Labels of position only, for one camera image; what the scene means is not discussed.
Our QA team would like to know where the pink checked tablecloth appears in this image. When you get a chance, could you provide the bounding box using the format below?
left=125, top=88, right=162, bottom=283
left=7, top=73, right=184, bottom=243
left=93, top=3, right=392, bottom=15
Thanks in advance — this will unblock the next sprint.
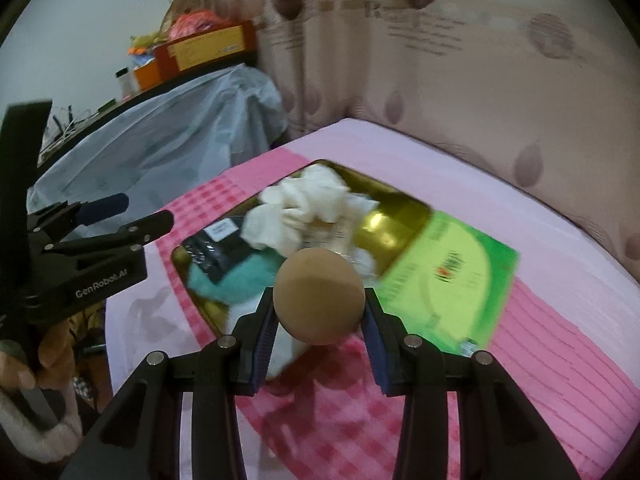
left=104, top=116, right=640, bottom=480

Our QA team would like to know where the left hand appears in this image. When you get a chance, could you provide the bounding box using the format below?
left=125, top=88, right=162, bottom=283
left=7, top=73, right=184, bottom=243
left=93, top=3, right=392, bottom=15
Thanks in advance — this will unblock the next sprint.
left=1, top=302, right=106, bottom=393

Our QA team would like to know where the red yellow cardboard box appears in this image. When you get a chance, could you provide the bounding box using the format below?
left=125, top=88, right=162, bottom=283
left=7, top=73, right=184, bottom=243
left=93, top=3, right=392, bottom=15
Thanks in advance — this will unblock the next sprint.
left=154, top=21, right=257, bottom=81

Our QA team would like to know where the grey plastic cover sheet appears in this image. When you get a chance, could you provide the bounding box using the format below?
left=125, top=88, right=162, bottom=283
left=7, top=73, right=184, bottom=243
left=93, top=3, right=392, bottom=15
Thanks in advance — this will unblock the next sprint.
left=27, top=65, right=288, bottom=238

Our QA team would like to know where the tan egg-shaped sponge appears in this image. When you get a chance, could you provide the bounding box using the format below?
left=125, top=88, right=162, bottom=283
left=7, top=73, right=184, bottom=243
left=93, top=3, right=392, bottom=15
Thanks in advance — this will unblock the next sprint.
left=272, top=248, right=366, bottom=346

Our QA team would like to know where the green yellow storage box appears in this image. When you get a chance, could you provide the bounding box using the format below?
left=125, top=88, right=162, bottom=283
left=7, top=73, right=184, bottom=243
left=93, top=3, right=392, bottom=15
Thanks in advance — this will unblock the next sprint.
left=171, top=160, right=518, bottom=356

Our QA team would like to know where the beige leaf-print curtain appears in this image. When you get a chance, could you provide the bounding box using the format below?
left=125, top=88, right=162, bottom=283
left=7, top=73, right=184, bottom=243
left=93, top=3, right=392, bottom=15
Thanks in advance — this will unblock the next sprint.
left=202, top=0, right=639, bottom=274

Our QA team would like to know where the black purple tube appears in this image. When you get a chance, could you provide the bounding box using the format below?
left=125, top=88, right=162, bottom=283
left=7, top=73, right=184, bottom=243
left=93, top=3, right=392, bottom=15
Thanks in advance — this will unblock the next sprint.
left=182, top=217, right=246, bottom=283

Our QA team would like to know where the cream cloth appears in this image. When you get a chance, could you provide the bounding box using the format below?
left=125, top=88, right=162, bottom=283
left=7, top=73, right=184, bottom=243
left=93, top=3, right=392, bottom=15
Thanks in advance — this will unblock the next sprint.
left=241, top=164, right=378, bottom=282

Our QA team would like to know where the teal sponge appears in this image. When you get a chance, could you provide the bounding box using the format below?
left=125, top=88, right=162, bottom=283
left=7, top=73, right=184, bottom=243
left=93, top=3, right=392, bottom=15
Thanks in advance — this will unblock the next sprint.
left=186, top=249, right=284, bottom=307

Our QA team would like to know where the orange mesh bag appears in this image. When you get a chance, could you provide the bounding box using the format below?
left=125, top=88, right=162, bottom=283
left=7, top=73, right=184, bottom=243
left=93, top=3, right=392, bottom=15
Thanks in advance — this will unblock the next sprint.
left=167, top=9, right=231, bottom=41

